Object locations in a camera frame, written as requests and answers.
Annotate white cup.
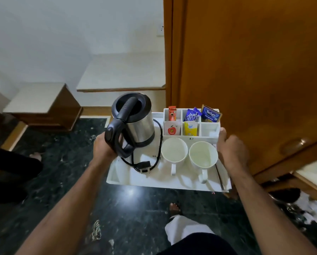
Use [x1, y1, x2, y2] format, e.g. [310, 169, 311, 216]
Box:
[189, 141, 219, 184]
[161, 137, 189, 176]

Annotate person's right hand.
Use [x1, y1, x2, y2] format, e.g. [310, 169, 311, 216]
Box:
[216, 127, 251, 175]

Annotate white sachet with red apple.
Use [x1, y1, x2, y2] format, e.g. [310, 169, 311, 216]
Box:
[164, 121, 181, 136]

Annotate person's left hand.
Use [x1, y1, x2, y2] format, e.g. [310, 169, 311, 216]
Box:
[91, 131, 124, 168]

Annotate steel and black electric kettle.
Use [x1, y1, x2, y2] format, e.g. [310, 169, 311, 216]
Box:
[104, 92, 155, 159]

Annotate yellow sachet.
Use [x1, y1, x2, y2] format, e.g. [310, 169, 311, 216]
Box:
[184, 121, 198, 136]

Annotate blue sachets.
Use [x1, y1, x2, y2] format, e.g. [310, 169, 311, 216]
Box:
[184, 107, 202, 122]

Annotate person's bare foot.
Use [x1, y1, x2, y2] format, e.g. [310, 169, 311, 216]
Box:
[169, 203, 182, 218]

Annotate wooden door frame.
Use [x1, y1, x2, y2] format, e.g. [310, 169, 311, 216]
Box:
[163, 0, 187, 109]

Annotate black kettle power cord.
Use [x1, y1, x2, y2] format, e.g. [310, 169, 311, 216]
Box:
[120, 119, 163, 174]

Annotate white serving tray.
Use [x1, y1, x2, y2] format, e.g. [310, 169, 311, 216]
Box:
[106, 108, 232, 193]

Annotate wooden bench with white top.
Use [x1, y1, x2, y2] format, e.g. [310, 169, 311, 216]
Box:
[3, 82, 83, 132]

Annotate blue and gold tea packet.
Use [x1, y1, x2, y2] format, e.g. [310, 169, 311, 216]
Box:
[201, 104, 223, 123]

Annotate metal spoon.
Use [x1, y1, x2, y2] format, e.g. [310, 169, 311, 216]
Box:
[215, 164, 226, 191]

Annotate person's left forearm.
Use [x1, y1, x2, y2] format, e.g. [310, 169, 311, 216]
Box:
[15, 157, 118, 255]

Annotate wooden table with white top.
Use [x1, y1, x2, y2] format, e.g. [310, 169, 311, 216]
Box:
[292, 157, 317, 208]

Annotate wooden door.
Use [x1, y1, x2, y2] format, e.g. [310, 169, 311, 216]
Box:
[178, 0, 317, 183]

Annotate person's right forearm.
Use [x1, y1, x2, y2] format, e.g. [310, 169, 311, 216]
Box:
[227, 167, 317, 255]

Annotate person's dark shirt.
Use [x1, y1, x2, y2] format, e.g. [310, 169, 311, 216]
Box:
[158, 232, 238, 255]

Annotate white sachet holder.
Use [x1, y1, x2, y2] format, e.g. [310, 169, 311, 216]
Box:
[163, 108, 221, 144]

